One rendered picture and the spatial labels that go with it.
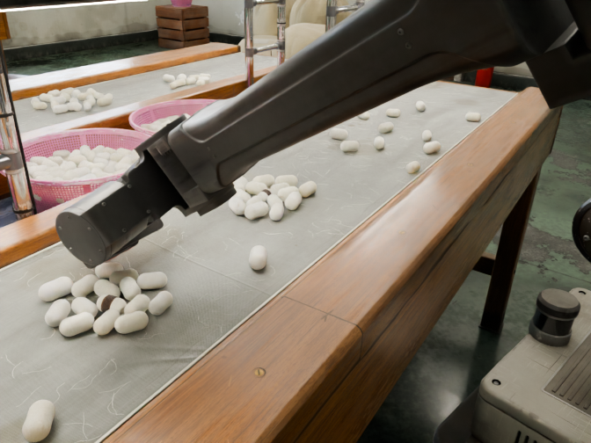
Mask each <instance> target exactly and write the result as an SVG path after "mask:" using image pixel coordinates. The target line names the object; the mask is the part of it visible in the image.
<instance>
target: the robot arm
mask: <svg viewBox="0 0 591 443"><path fill-rule="evenodd" d="M523 62H526V64H527V66H528V68H529V70H530V72H531V74H532V76H533V77H534V79H535V81H536V84H537V86H538V88H539V90H540V91H541V93H542V95H543V97H544V99H545V101H546V103H547V105H548V106H549V108H550V109H553V108H556V107H559V106H562V105H566V104H569V103H572V102H574V101H577V100H580V99H583V98H588V97H591V0H370V1H369V2H367V3H366V4H364V5H363V6H362V7H361V8H360V9H358V10H357V11H355V12H354V13H352V14H351V15H349V16H348V17H347V18H345V19H343V20H342V21H341V22H339V23H338V24H337V25H336V26H334V27H333V28H331V29H330V30H329V31H327V32H326V33H324V34H323V35H321V36H320V37H318V38H317V39H316V40H314V41H312V42H311V43H310V44H309V45H308V46H306V47H305V48H303V49H302V50H300V51H299V52H298V53H296V54H294V55H293V56H292V57H290V58H289V59H287V60H286V61H285V62H284V63H282V64H281V65H280V66H278V67H277V68H275V69H274V70H272V71H271V72H269V73H268V74H267V75H265V76H263V77H262V78H261V79H259V80H258V81H257V82H256V83H255V84H253V85H251V86H250V87H249V88H247V89H246V90H244V91H243V92H241V93H240V94H238V95H237V96H236V97H234V98H229V99H218V100H216V101H214V102H213V103H211V104H209V105H207V106H205V107H203V108H201V109H200V110H199V111H197V112H196V113H194V114H193V115H192V116H190V117H189V118H187V117H186V116H185V114H181V116H179V117H178V118H177V119H175V120H174V121H172V122H171V123H167V124H166V126H165V127H163V128H161V129H160V130H159V131H157V132H156V133H154V134H153V135H152V136H151V137H150V138H148V139H147V140H146V141H144V142H141V144H140V145H139V146H137V147H136V148H135V149H134V150H135V152H136V153H137V154H138V156H139V158H138V159H137V160H136V161H135V162H134V163H133V164H132V165H131V166H130V167H129V168H128V169H127V170H126V171H125V172H124V173H123V174H122V175H121V177H120V178H119V179H118V180H117V181H109V182H106V183H104V184H103V185H102V186H100V187H99V188H97V189H96V190H94V191H93V192H91V193H89V194H88V195H86V196H85V197H83V198H82V199H80V200H79V201H78V202H76V203H75V204H73V205H72V206H70V207H67V208H65V209H63V211H62V212H61V213H59V214H58V215H57V216H56V219H55V228H56V231H57V234H58V236H59V238H60V239H61V241H62V243H63V245H64V246H65V247H66V249H67V250H68V251H69V252H70V253H71V254H72V255H73V256H74V257H76V258H77V259H79V260H80V261H82V262H84V264H85V266H86V267H87V268H89V269H92V268H94V267H96V266H98V265H101V264H103V263H104V262H106V261H109V260H111V259H112V258H115V257H117V256H119V255H120V254H121V253H122V252H125V251H128V250H130V249H132V248H133V247H135V246H136V245H137V244H138V243H139V240H141V239H143V238H144V237H146V236H149V235H150V234H152V233H154V232H156V231H159V230H160V229H161V228H162V227H163V226H164V223H163V222H162V220H161V219H160V218H161V217H162V216H163V215H165V214H166V213H167V212H169V211H170V210H171V209H172V208H173V207H175V208H177V209H178V210H179V211H180V212H181V213H182V214H183V215H184V216H185V217H187V216H188V215H190V214H193V213H195V212H197V213H198V214H199V216H203V215H204V214H206V213H208V212H210V211H212V210H214V209H216V208H218V207H219V206H221V205H222V204H224V203H225V202H227V201H228V200H229V199H231V198H232V197H233V196H234V195H235V194H236V193H237V190H236V189H235V188H234V186H235V185H234V184H233V182H234V181H236V180H237V179H239V178H241V177H242V176H243V175H244V174H245V173H246V172H247V171H248V170H250V169H251V168H252V167H253V166H254V165H255V164H256V163H257V162H258V161H260V160H262V159H265V158H267V157H269V156H271V155H273V154H276V153H278V152H280V151H282V150H284V149H287V148H289V147H291V146H293V145H295V144H297V143H299V142H302V141H304V140H306V139H309V138H311V137H312V136H314V135H316V134H320V133H322V132H324V131H325V130H327V129H330V128H332V127H335V126H337V125H339V124H341V123H343V122H345V121H347V120H350V119H352V118H354V117H356V116H358V115H361V114H363V113H365V112H367V111H369V110H372V109H374V108H376V107H378V106H380V105H383V104H385V103H387V102H389V101H391V100H393V99H395V98H398V97H400V96H403V95H405V94H406V93H408V92H410V91H414V90H416V89H418V88H420V87H422V86H425V85H427V84H430V83H433V82H436V81H439V80H442V79H444V78H447V77H451V76H456V75H459V74H462V73H466V72H471V71H474V70H479V69H487V68H492V67H513V66H516V65H518V64H521V63H523Z"/></svg>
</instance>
